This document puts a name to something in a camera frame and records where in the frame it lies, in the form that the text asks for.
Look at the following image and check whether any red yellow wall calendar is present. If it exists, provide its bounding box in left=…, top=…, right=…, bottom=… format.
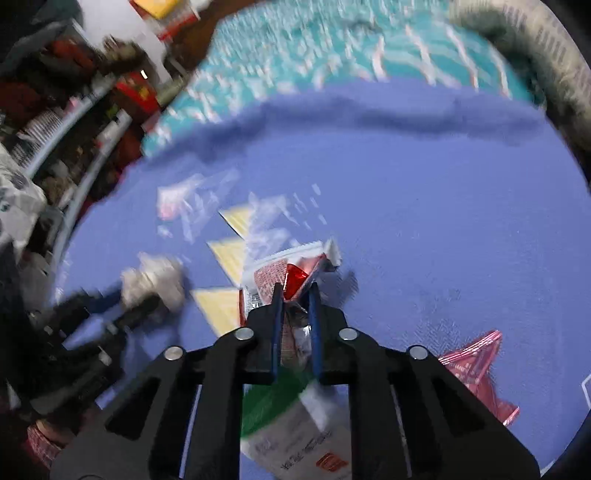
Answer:
left=129, top=1, right=199, bottom=42

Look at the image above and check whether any carved wooden headboard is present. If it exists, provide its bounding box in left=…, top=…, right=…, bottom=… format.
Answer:
left=163, top=0, right=256, bottom=78

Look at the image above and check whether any green white snack packet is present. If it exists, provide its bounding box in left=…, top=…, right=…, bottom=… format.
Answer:
left=240, top=239, right=352, bottom=479

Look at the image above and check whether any teal patterned bedspread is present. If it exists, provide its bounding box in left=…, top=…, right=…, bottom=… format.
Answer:
left=141, top=1, right=534, bottom=156

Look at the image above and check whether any folded grey checked quilt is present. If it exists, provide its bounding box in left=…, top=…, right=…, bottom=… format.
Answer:
left=447, top=0, right=591, bottom=153

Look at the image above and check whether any pink red wrapper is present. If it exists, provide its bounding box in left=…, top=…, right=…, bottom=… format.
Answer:
left=439, top=330, right=520, bottom=427

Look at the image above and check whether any person left hand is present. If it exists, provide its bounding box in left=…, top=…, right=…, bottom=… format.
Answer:
left=23, top=419, right=76, bottom=471

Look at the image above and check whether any red gift box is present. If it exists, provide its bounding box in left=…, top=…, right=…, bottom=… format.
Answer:
left=112, top=70, right=160, bottom=123

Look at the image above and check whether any cluttered metal shelf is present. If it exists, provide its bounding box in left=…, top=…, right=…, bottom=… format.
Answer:
left=1, top=32, right=159, bottom=257

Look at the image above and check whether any white paper ball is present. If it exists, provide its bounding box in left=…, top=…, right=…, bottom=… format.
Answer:
left=120, top=252, right=185, bottom=313

